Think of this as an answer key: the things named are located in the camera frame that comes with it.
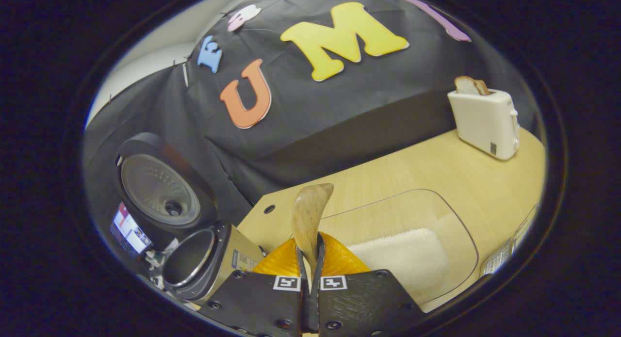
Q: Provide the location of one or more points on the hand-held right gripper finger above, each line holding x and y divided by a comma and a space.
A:
315, 312
303, 312

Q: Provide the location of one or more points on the wooden spoon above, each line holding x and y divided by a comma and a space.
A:
308, 216

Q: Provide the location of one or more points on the grey rice cooker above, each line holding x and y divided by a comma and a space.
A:
160, 191

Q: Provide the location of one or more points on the clear chopstick holder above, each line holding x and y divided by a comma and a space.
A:
499, 259

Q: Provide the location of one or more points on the clear plastic rice container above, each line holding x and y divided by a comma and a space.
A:
388, 211

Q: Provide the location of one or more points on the black backdrop cloth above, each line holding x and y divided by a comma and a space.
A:
310, 133

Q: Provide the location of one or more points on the computer monitor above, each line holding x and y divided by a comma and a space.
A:
130, 230

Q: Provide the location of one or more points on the white toaster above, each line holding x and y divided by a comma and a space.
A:
485, 123

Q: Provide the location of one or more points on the toast bread slice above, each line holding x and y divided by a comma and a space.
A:
468, 86

